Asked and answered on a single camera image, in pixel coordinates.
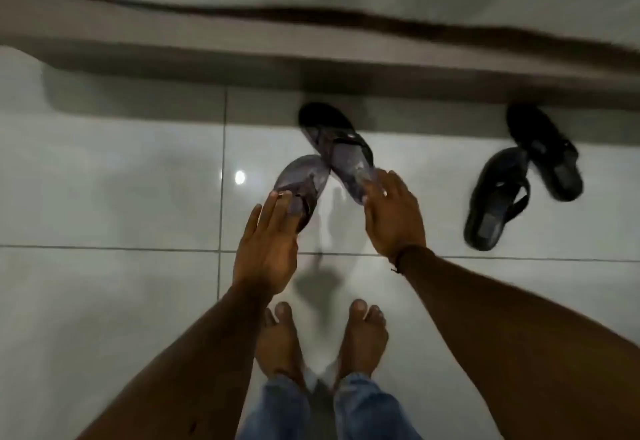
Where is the person's left hand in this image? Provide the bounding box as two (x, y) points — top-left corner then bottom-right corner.
(232, 190), (302, 298)

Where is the person's right hand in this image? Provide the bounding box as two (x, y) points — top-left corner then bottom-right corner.
(361, 169), (427, 261)

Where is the grey brown flip-flop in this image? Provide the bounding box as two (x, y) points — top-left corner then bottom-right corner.
(272, 154), (331, 233)
(297, 102), (387, 206)

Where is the black sandal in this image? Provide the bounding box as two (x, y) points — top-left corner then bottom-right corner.
(463, 146), (531, 252)
(505, 102), (585, 204)

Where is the person's left forearm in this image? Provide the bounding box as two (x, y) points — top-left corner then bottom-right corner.
(76, 280), (281, 440)

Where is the person's right forearm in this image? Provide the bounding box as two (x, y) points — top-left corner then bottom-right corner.
(397, 245), (640, 440)

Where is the person's left foot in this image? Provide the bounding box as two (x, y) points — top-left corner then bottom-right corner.
(254, 301), (307, 388)

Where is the person's left jeans leg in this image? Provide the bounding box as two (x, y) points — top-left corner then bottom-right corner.
(239, 373), (315, 440)

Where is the person's jeans leg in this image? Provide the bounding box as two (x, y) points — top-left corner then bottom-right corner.
(239, 373), (315, 440)
(331, 372), (424, 440)

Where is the person's right jeans leg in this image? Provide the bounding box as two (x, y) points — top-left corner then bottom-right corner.
(331, 372), (424, 440)

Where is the dark wrist thread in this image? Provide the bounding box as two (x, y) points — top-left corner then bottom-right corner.
(390, 244), (422, 274)

